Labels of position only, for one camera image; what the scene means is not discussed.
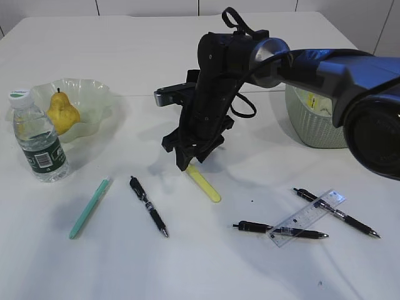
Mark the mint green pen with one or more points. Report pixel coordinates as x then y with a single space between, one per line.
84 216

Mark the yellow white waste paper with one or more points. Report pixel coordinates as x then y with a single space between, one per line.
320 105

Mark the green wavy glass plate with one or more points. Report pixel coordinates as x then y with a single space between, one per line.
91 98

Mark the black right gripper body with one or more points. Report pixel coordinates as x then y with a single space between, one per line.
184 138

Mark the transparent plastic ruler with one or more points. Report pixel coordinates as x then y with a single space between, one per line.
306 216

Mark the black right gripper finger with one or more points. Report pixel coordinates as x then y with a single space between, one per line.
184 157
201 157

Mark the black square pen holder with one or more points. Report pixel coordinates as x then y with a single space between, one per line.
192 77

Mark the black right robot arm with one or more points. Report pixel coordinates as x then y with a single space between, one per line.
363 90

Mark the clear water bottle green label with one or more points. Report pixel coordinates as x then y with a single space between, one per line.
37 137

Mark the black pen under ruler top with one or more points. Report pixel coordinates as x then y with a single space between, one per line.
337 213

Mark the yellow pen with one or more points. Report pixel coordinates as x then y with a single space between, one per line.
203 184

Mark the black pen centre left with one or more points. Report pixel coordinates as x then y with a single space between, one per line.
142 196

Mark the black pen under ruler bottom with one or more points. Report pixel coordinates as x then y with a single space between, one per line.
285 231

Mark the black pen under ruler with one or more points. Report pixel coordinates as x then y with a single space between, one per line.
285 231
337 213

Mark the green woven plastic basket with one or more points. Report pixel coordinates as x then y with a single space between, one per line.
314 130

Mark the yellow pear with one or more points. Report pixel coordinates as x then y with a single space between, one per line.
62 113

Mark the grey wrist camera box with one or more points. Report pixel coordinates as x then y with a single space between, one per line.
176 94

